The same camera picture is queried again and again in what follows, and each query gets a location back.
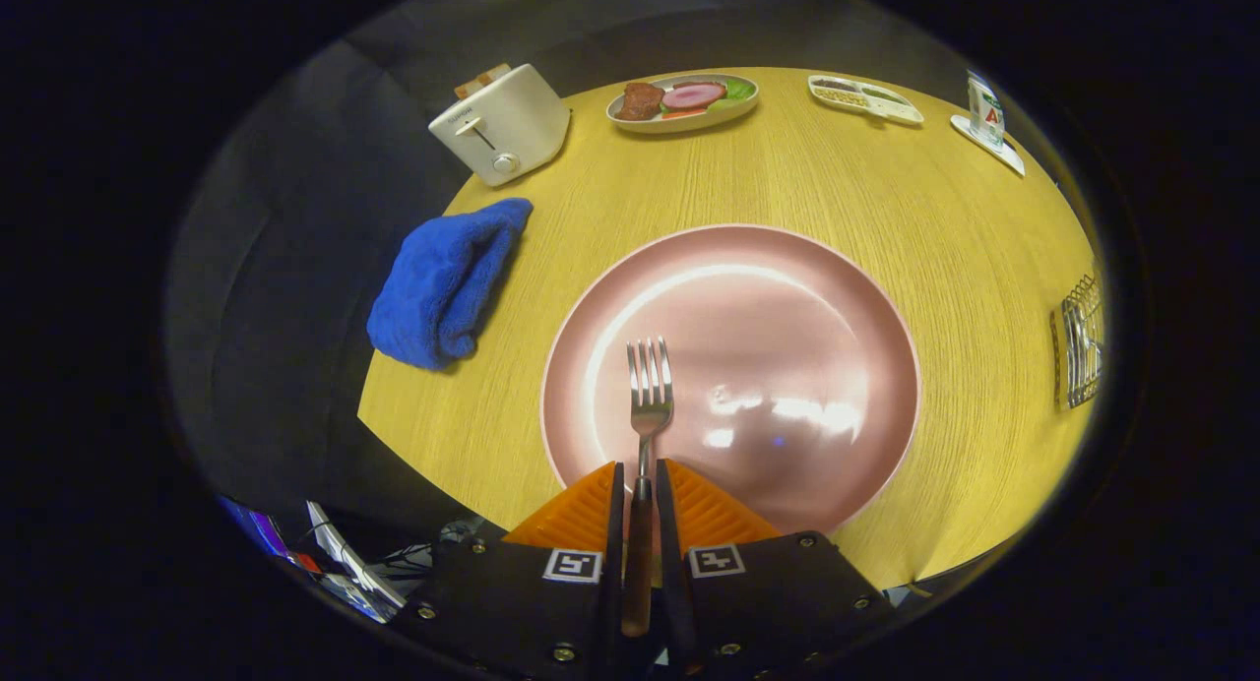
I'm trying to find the brown toast slices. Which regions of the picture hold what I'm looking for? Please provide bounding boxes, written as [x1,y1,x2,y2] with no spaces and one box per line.
[454,63,513,99]

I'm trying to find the plate of mixed food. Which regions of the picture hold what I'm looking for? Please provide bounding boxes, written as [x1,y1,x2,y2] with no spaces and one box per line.
[605,73,760,135]

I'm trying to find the white square coaster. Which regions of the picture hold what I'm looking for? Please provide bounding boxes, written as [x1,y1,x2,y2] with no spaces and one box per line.
[950,114,1027,178]

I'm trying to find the metal fork with wooden handle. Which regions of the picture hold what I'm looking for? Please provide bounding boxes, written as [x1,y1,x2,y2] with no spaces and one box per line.
[620,338,676,640]

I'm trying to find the pink plate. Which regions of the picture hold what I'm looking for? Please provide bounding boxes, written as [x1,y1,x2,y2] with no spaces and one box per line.
[539,223,922,536]

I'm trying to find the white divided bean tray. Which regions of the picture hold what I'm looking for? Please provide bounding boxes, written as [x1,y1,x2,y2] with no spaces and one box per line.
[807,74,926,127]

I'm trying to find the white toaster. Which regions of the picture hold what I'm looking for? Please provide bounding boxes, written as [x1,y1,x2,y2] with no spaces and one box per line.
[428,63,572,188]

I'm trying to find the blue cloth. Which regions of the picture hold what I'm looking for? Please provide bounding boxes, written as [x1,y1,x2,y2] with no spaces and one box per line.
[366,198,535,372]

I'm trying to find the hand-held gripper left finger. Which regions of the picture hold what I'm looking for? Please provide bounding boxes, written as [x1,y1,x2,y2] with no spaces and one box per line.
[394,462,626,681]

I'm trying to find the white green-label bottle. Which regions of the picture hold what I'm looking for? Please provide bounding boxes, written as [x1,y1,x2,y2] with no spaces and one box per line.
[967,69,1007,153]

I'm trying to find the metal wire basket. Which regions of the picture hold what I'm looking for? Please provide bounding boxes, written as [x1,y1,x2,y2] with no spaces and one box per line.
[1049,273,1105,411]

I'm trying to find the mixed coloured clutter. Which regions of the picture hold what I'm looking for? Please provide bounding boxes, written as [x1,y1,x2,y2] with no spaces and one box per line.
[221,494,410,623]

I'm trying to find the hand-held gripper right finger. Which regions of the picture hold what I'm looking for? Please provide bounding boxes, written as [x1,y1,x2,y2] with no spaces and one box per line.
[655,459,897,677]

